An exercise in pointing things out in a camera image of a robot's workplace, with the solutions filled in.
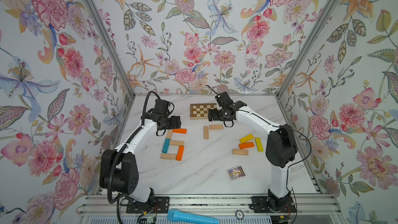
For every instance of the orange block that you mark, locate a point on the orange block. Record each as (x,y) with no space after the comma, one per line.
(246,145)
(180,131)
(180,153)

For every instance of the aluminium front rail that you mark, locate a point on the aluminium front rail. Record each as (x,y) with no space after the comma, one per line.
(226,205)

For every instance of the playing card box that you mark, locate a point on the playing card box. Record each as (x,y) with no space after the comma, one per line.
(236,173)

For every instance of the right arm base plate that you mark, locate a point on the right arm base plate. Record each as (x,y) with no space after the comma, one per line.
(265,204)

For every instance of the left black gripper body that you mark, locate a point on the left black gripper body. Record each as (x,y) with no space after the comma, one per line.
(171,123)

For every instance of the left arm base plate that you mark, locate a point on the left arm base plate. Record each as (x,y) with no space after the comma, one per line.
(158,205)

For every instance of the yellow block upper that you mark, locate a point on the yellow block upper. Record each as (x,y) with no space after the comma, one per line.
(246,138)

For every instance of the natural block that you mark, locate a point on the natural block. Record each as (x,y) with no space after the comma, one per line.
(216,127)
(169,134)
(206,132)
(240,152)
(168,156)
(176,143)

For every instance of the orange block front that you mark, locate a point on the orange block front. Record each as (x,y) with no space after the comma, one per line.
(180,153)

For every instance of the blue microphone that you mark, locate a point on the blue microphone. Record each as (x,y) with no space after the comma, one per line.
(178,216)

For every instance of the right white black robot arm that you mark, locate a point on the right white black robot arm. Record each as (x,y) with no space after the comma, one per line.
(281,149)

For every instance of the yellow-green block right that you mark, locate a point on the yellow-green block right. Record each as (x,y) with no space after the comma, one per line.
(259,145)

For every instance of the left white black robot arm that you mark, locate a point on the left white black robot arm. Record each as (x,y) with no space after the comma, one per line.
(119,173)

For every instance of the teal wooden block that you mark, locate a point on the teal wooden block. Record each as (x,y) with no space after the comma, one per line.
(166,146)

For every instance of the wooden chessboard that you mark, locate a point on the wooden chessboard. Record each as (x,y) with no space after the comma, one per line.
(200,111)

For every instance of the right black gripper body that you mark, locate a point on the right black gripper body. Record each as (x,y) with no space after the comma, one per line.
(218,115)

